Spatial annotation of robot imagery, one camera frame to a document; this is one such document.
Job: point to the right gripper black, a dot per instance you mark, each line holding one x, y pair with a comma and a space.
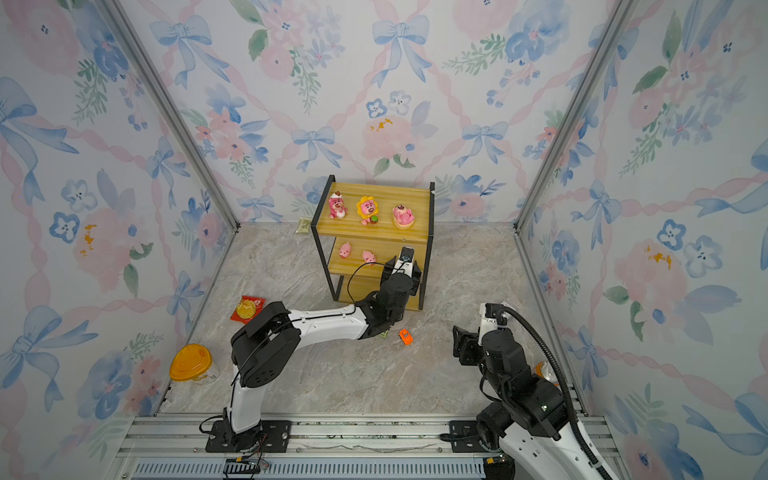
467, 344

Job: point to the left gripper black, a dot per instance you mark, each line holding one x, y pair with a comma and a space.
416, 280

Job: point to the pink pig toy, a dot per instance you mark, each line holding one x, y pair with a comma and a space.
368, 257

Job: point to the orange toy truck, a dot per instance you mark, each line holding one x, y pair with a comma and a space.
406, 337

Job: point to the pink bear yellow flower figure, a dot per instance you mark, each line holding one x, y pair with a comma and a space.
367, 209

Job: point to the pink bear strawberry hat figure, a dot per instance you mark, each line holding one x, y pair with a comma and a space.
337, 208

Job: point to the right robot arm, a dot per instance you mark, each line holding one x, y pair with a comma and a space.
529, 422

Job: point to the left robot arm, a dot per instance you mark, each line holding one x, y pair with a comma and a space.
262, 348

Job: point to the pink pig on middle shelf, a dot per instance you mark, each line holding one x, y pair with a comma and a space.
345, 250

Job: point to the orange can right side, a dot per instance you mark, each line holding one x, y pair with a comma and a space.
546, 371

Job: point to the red yellow snack packet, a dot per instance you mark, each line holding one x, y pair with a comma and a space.
247, 308

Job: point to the orange bowl left side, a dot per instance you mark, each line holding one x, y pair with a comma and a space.
192, 363

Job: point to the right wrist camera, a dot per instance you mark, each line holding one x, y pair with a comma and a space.
488, 319

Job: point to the wooden shelf black metal frame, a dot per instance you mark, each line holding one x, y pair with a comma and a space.
350, 279

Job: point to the small green packet by wall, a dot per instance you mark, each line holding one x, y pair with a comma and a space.
304, 226

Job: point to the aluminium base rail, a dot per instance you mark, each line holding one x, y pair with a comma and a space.
314, 446

